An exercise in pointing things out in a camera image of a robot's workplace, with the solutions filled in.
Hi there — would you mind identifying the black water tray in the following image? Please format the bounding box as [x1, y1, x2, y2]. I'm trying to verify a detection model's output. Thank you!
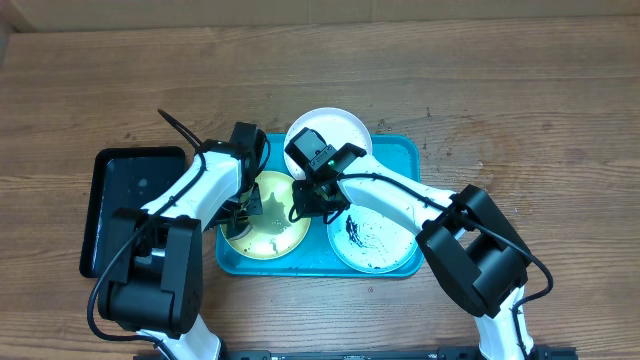
[79, 146, 186, 278]

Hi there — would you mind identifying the white dirty plate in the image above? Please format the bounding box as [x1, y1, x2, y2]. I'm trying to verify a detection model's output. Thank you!
[284, 107, 381, 174]

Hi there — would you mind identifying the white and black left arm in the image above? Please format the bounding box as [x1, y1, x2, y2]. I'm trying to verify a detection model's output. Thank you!
[87, 122, 270, 359]

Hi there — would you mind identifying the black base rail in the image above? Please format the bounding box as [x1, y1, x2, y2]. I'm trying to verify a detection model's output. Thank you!
[132, 345, 579, 360]

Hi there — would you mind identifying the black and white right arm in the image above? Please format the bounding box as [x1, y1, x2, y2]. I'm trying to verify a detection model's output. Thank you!
[285, 143, 553, 359]

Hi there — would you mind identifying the light blue-rimmed dirty plate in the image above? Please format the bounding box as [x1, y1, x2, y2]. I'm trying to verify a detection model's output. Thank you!
[327, 205, 423, 278]

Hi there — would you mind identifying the teal plastic serving tray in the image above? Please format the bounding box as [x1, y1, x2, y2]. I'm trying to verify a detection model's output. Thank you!
[215, 135, 424, 278]

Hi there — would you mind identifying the yellow-rimmed plate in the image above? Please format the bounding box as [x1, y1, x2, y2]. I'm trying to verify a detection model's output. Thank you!
[220, 171, 311, 260]

